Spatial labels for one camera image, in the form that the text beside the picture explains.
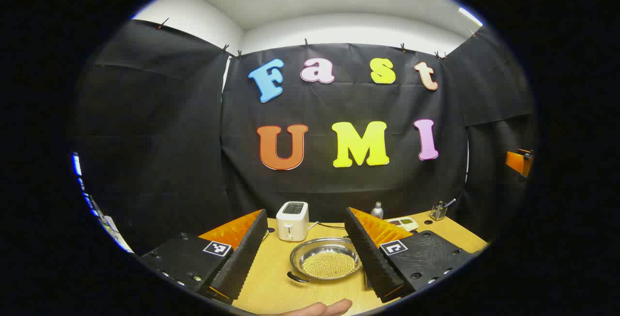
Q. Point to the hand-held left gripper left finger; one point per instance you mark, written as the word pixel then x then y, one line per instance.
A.
pixel 242 262

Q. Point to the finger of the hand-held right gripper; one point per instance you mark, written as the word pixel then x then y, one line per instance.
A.
pixel 518 162

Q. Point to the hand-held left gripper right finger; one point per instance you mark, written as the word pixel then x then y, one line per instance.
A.
pixel 370 258

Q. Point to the pile of yellow soybeans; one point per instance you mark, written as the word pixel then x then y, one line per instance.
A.
pixel 329 265

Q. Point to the stainless steel pot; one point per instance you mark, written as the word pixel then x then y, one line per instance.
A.
pixel 310 254

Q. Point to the silver drink bottle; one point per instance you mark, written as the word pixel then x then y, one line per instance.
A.
pixel 377 211

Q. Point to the white divided plate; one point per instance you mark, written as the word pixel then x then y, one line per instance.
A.
pixel 415 226

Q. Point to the white toaster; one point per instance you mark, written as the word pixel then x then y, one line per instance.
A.
pixel 290 224

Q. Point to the black backdrop cloth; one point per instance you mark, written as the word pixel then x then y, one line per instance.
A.
pixel 193 136

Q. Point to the ceiling light panel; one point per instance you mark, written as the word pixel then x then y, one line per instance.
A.
pixel 471 16

